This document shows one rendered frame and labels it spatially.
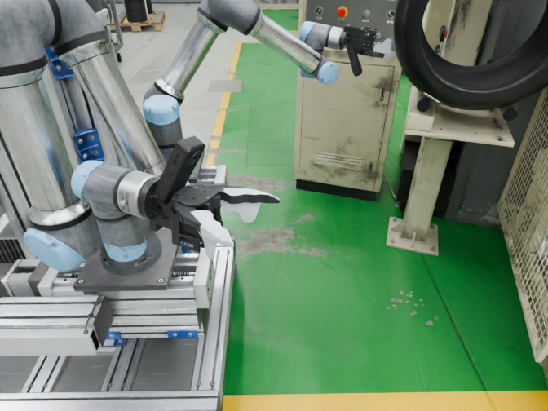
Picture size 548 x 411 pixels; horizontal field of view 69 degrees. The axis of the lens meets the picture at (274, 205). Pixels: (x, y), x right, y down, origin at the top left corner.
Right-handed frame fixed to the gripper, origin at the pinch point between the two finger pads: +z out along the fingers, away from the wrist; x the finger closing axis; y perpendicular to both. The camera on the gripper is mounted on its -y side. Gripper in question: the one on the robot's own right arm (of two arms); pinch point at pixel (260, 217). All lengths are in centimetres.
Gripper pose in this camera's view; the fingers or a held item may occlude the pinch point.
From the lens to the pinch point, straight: 58.5
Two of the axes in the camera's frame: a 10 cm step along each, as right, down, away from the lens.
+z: 9.1, 2.4, -3.5
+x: -4.2, 4.0, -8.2
